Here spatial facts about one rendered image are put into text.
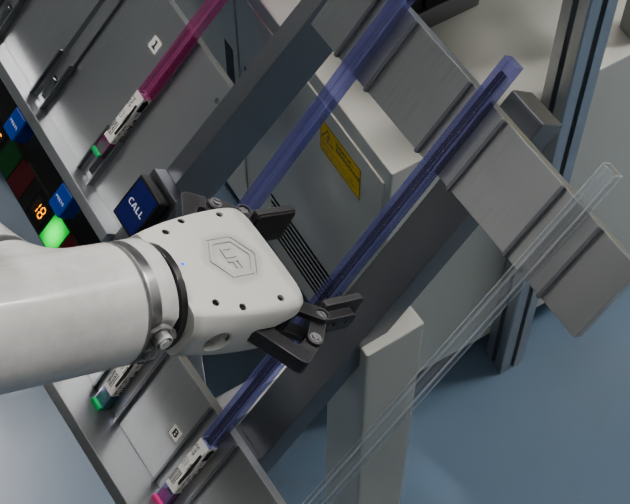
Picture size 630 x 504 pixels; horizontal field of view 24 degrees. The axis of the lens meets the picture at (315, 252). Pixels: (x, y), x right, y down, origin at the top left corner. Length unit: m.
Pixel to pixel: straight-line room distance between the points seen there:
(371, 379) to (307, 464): 0.83
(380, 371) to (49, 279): 0.43
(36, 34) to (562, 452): 1.00
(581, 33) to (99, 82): 0.49
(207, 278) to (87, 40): 0.55
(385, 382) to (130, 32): 0.44
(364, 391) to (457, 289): 0.66
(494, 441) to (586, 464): 0.13
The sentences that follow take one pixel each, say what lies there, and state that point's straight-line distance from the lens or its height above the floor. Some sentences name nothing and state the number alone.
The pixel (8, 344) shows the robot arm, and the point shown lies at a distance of 0.89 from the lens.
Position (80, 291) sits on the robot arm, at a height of 1.14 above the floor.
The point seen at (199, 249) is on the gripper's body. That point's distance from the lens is 1.01.
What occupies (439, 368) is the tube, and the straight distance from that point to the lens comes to 1.09.
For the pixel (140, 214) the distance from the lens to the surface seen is 1.36.
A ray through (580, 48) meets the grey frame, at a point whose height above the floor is 0.75.
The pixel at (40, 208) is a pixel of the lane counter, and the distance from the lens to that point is 1.54.
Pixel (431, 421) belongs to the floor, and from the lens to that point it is 2.13.
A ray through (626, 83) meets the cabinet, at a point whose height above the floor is 0.56.
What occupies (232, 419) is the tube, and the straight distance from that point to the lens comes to 1.22.
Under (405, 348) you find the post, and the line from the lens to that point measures 1.26.
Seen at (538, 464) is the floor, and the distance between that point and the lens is 2.12.
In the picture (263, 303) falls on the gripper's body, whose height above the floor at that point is 1.05.
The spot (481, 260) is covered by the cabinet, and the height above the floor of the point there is 0.31.
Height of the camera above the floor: 1.93
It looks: 59 degrees down
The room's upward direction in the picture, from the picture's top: straight up
